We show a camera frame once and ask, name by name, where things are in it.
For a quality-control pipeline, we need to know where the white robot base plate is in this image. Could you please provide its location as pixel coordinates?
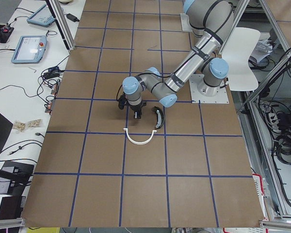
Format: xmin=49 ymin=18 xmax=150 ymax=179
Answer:
xmin=189 ymin=74 xmax=229 ymax=104

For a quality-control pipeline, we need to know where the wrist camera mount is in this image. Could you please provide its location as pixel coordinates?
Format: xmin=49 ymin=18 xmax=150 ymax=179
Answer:
xmin=117 ymin=94 xmax=127 ymax=110

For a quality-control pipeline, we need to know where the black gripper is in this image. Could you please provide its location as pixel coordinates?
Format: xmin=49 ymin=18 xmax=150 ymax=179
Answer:
xmin=128 ymin=100 xmax=146 ymax=119

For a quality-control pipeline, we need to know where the far teach pendant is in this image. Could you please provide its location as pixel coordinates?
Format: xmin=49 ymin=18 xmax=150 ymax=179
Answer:
xmin=27 ymin=4 xmax=54 ymax=27

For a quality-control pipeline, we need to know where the white chair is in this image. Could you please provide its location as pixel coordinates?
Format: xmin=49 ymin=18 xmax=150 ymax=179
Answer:
xmin=222 ymin=27 xmax=260 ymax=91

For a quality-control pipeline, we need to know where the near teach pendant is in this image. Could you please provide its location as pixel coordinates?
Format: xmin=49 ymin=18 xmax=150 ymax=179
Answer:
xmin=11 ymin=35 xmax=47 ymax=64

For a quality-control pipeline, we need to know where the olive curved brake shoe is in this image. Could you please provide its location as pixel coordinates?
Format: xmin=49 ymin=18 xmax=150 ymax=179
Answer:
xmin=152 ymin=106 xmax=165 ymax=130

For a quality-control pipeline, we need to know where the teach pendant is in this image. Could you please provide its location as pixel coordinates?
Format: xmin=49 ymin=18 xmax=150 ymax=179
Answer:
xmin=11 ymin=35 xmax=47 ymax=64
xmin=27 ymin=4 xmax=54 ymax=27

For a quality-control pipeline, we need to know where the white curved bracket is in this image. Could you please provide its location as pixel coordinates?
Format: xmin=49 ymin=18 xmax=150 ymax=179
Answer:
xmin=123 ymin=128 xmax=157 ymax=146

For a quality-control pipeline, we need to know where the black power adapter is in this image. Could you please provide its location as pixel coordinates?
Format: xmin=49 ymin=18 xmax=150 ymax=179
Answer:
xmin=66 ymin=13 xmax=80 ymax=22

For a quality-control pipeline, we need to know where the aluminium frame post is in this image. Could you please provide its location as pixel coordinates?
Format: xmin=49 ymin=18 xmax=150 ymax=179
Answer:
xmin=45 ymin=0 xmax=75 ymax=51

